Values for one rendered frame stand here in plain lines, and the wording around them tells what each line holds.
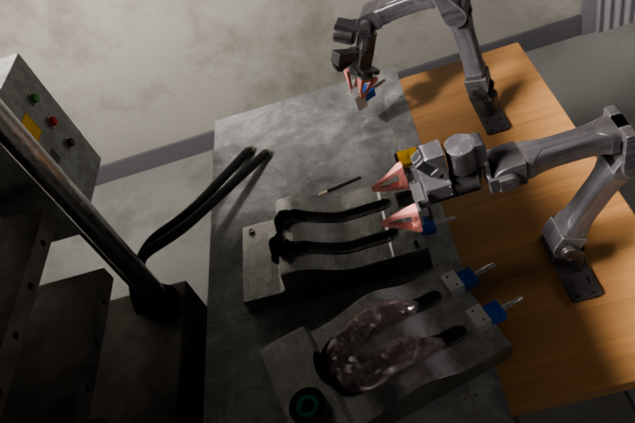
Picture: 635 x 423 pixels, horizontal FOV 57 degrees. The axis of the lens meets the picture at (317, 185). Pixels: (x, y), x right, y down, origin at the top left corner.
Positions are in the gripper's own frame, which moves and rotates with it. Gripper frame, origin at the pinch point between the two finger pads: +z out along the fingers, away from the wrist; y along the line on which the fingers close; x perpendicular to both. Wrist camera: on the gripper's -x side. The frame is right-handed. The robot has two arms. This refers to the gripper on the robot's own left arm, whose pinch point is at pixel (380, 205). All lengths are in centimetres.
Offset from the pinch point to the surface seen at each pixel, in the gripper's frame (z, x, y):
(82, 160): 79, 3, -52
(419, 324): 0.5, 32.8, 9.0
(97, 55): 118, 40, -186
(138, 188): 138, 117, -171
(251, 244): 40, 33, -30
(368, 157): 2, 40, -56
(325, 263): 18.9, 28.7, -12.0
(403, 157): -8, 36, -48
